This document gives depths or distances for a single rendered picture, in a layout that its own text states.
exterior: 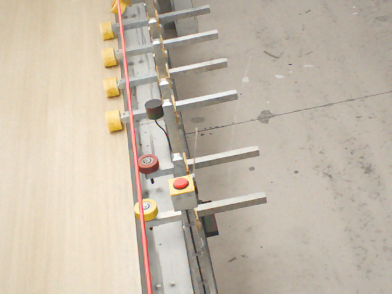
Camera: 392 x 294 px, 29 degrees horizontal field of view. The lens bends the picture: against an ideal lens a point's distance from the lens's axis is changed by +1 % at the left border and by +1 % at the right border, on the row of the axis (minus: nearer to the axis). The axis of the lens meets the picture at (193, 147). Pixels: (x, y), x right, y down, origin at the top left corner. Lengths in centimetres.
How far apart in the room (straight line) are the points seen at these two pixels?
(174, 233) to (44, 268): 60
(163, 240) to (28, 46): 133
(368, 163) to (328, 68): 95
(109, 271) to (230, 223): 145
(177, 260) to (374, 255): 113
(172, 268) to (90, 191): 41
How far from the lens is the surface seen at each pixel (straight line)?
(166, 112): 258
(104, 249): 248
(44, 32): 383
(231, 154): 279
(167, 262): 277
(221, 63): 315
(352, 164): 404
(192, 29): 535
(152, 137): 336
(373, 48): 497
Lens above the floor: 260
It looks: 37 degrees down
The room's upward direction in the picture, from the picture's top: 11 degrees counter-clockwise
